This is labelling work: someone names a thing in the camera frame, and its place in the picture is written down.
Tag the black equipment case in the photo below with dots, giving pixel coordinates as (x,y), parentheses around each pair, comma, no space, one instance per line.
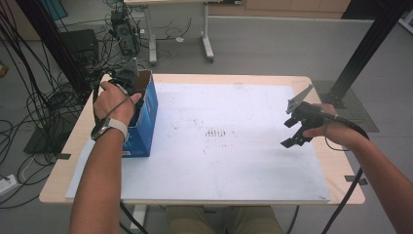
(81,45)

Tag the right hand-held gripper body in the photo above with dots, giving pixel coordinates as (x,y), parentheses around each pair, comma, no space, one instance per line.
(310,115)

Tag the black metal stand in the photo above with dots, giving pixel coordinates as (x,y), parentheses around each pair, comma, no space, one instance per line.
(367,45)

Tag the white desk with legs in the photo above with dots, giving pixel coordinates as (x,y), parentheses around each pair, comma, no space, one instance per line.
(206,32)

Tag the person's left hand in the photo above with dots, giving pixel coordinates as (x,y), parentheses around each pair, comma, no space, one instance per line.
(112,102)

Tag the black metal post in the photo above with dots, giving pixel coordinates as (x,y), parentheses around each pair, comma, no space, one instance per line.
(48,39)

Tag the person's legs in olive trousers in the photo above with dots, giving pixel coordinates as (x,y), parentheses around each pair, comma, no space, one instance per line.
(195,221)

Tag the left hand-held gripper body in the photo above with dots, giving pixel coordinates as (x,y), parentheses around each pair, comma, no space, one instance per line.
(130,73)

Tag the blue cardboard box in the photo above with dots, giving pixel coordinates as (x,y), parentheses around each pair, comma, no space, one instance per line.
(146,123)

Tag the black tape strip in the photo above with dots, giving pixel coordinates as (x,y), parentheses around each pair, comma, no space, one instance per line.
(350,178)
(63,156)

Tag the wooden cabinet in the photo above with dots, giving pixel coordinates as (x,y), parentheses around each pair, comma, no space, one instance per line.
(276,8)

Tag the black computer tower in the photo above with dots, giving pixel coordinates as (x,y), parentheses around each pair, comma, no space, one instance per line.
(125,32)

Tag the white board mat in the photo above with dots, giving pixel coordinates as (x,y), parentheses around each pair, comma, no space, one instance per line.
(211,162)

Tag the person's right hand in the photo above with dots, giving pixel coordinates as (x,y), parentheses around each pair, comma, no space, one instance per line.
(337,131)

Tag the black floor plate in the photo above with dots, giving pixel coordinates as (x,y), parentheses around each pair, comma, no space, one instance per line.
(39,143)

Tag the white power strip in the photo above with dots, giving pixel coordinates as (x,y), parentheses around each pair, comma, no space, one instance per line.
(6,185)

